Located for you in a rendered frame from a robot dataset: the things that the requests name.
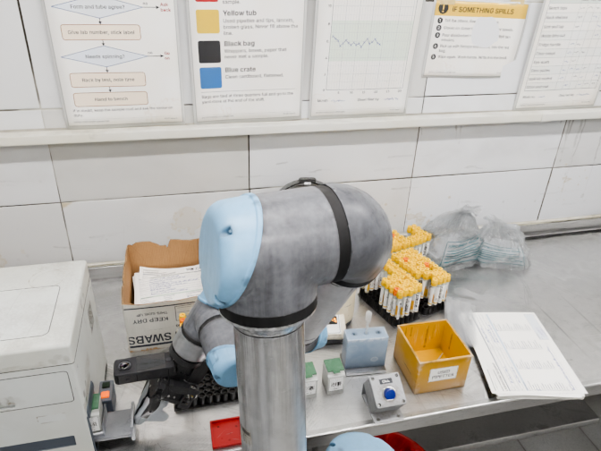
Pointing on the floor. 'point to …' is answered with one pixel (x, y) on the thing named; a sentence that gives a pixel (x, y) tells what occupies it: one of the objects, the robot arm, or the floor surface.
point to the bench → (478, 296)
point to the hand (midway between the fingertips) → (135, 417)
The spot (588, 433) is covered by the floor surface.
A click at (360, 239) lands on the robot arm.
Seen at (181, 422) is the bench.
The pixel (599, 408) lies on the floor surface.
